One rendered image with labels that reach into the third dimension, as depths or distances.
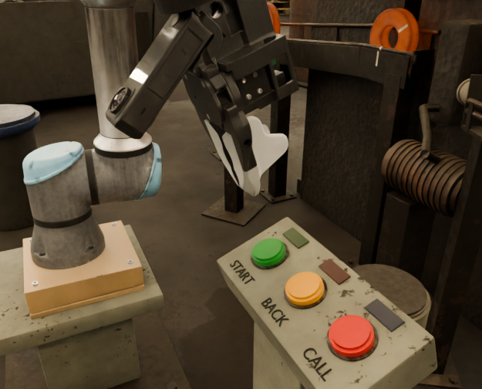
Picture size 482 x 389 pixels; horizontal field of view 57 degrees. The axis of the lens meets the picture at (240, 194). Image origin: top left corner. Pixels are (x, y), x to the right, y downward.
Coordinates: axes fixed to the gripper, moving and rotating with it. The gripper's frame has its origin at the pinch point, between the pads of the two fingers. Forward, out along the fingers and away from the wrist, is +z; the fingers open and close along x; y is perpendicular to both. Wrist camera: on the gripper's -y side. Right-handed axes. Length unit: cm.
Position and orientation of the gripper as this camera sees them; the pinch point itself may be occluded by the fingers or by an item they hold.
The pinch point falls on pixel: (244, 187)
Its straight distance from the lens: 46.5
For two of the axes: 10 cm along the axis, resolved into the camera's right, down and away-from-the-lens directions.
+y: 8.3, -5.0, 2.5
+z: 3.0, 7.8, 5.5
